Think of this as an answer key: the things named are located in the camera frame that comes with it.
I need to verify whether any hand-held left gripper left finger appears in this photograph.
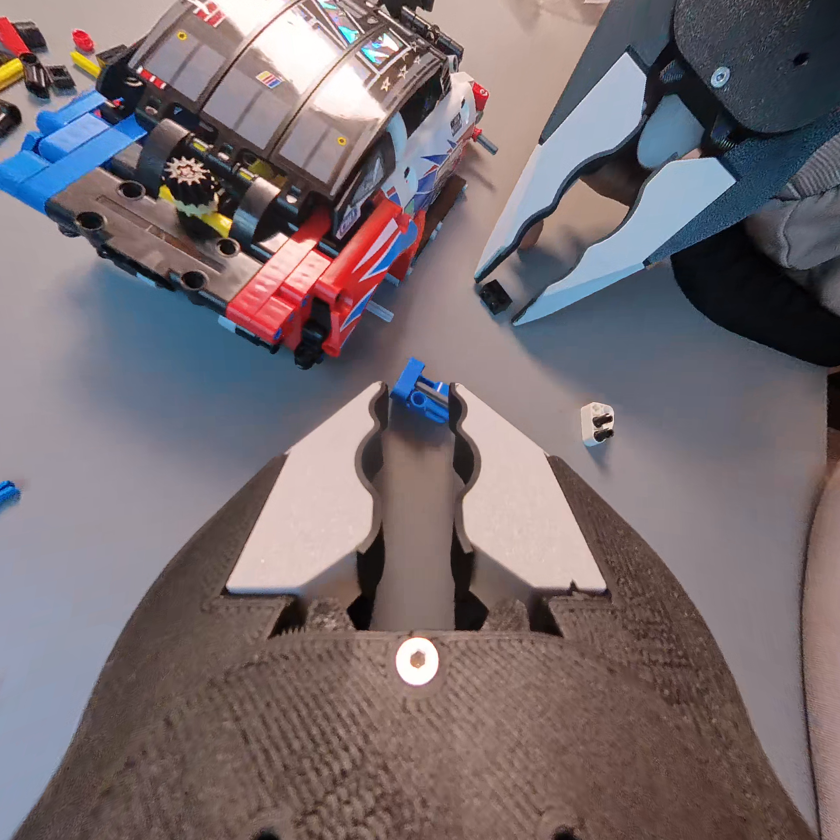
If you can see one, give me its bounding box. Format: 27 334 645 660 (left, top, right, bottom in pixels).
224 382 389 627

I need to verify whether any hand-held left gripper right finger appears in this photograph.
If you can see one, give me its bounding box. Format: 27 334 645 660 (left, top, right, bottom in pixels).
449 382 609 626

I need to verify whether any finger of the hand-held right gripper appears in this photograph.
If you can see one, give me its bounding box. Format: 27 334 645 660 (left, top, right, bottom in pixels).
512 101 737 327
474 51 651 285

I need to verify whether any white lego liftarm piece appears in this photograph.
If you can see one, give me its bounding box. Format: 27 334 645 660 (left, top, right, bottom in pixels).
580 402 616 449

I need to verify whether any blue lego panel piece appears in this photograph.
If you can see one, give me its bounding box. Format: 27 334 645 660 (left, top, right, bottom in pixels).
390 357 454 425

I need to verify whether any lego race car model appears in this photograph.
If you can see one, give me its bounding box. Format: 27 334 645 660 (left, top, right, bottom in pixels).
0 0 500 370

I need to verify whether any pile of small lego pieces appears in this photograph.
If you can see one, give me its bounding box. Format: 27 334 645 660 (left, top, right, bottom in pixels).
0 16 114 140

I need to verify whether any black wrist rest pad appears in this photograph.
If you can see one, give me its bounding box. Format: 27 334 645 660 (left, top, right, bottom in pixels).
669 223 840 368

